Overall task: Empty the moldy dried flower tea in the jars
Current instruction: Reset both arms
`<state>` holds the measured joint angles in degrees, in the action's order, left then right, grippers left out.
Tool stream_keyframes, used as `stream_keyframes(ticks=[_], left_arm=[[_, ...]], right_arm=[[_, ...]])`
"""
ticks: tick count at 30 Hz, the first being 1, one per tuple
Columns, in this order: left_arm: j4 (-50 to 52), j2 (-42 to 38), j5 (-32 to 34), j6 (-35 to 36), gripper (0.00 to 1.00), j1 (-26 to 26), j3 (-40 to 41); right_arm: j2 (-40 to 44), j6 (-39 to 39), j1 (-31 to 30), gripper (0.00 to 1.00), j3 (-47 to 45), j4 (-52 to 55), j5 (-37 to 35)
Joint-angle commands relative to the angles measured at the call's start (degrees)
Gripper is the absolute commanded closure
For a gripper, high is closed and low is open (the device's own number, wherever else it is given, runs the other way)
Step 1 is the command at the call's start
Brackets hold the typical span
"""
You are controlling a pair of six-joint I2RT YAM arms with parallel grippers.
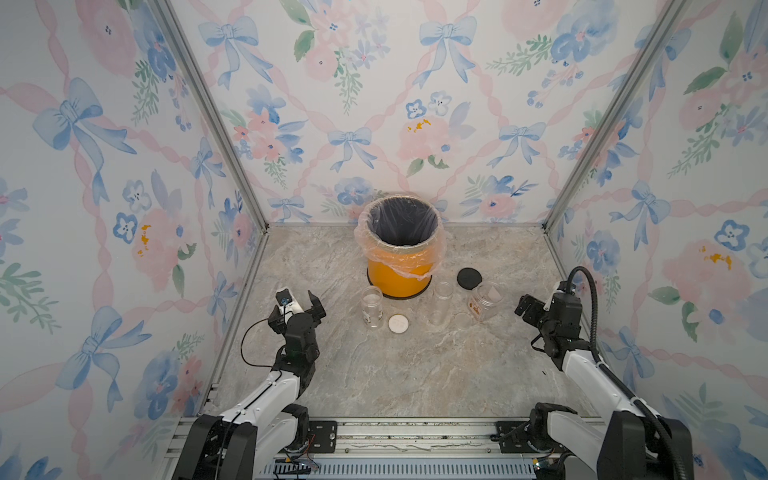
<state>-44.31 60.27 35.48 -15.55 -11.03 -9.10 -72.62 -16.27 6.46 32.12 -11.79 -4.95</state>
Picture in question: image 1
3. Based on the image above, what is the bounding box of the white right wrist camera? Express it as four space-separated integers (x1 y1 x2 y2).
545 280 568 311

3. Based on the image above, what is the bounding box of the white-lidded flower tea jar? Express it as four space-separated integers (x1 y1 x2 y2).
360 286 384 329

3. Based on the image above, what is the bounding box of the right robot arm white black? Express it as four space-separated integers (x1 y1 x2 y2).
505 289 694 479

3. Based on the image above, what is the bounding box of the white flower tea jar lid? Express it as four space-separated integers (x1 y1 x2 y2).
387 314 410 334

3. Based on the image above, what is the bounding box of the orange trash bin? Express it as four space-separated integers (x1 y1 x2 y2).
354 195 446 300

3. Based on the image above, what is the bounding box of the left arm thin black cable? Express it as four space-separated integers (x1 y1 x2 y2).
212 316 283 480

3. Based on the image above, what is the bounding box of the clear plastic bin liner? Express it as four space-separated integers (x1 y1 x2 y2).
354 194 447 280

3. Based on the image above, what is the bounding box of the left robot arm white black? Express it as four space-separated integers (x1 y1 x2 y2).
170 289 326 479

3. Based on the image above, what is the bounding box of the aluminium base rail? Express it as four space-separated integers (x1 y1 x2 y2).
155 411 564 479

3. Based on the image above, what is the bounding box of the labelled flower tea jar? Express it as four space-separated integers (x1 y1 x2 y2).
467 280 508 323

